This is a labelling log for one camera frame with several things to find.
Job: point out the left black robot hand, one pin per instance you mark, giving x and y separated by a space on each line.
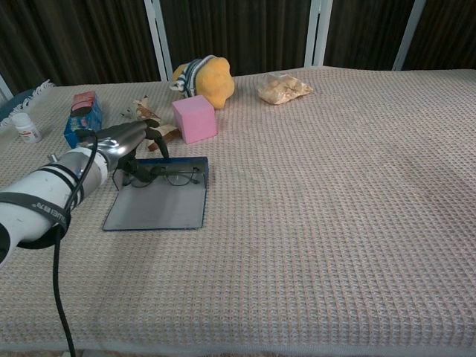
122 139

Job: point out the thin metal frame eyeglasses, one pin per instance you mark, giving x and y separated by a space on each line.
178 177

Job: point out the blue floral glasses case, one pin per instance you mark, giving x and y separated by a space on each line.
163 204

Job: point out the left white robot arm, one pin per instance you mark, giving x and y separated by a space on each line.
48 197

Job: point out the toy giraffe figure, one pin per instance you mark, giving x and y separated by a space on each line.
148 111

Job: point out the blue snack box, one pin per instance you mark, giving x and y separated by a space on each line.
83 117

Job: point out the pink foam cube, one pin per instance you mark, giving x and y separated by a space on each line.
194 118

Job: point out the white pill bottle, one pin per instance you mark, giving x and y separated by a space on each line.
26 128

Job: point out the yellow plush toy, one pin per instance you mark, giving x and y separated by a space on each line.
213 80

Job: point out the dark pleated curtain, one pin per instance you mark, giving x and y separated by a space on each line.
74 37

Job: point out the blue grey chair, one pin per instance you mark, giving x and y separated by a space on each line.
15 102

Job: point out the clear bag of snacks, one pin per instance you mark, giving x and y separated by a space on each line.
282 88

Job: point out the beige waffle weave tablecloth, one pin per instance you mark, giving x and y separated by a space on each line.
297 223

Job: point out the white metal frame post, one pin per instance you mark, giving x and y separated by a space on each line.
158 37
318 31
4 89
409 35

